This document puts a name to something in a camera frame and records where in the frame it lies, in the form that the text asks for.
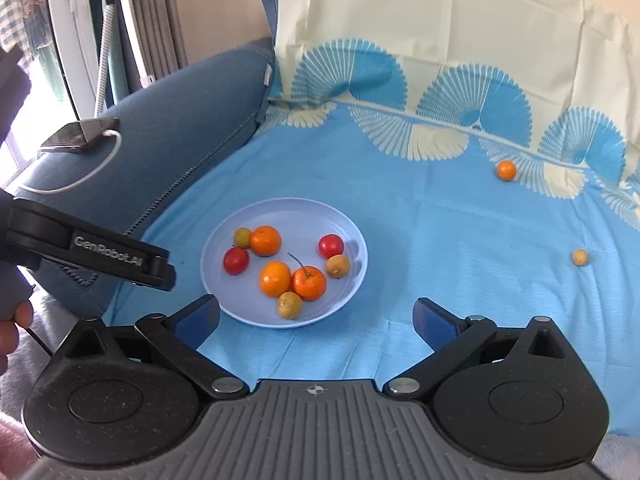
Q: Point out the orange mandarin with long stem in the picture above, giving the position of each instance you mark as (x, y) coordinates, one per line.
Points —
(309, 284)

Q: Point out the black object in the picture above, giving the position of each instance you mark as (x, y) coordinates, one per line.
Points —
(12, 105)

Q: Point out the light blue plate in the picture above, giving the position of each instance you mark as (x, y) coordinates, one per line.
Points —
(300, 217)

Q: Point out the person's left hand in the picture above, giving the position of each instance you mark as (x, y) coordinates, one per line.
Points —
(10, 340)

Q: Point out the yellow longan fruit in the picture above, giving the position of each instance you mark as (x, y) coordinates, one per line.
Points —
(290, 305)
(338, 265)
(242, 237)
(580, 257)

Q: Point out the checkered cloth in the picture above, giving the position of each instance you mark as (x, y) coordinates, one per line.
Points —
(12, 5)

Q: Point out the white window frame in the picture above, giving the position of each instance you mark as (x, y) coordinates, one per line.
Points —
(70, 35)

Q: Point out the red tomato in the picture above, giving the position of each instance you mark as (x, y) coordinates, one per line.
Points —
(331, 246)
(235, 260)

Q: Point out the blue fan-patterned bed sheet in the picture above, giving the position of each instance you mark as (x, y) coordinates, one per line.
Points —
(450, 240)

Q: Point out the black smartphone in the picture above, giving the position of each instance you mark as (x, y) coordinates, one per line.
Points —
(75, 135)

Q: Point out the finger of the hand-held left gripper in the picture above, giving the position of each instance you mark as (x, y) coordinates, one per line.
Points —
(159, 270)

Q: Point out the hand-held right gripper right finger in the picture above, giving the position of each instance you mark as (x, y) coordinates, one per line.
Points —
(435, 321)

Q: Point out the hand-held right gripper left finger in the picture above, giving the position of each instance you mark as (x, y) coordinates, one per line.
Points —
(197, 321)

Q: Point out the grey curtain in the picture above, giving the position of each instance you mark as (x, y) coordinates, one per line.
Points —
(150, 20)

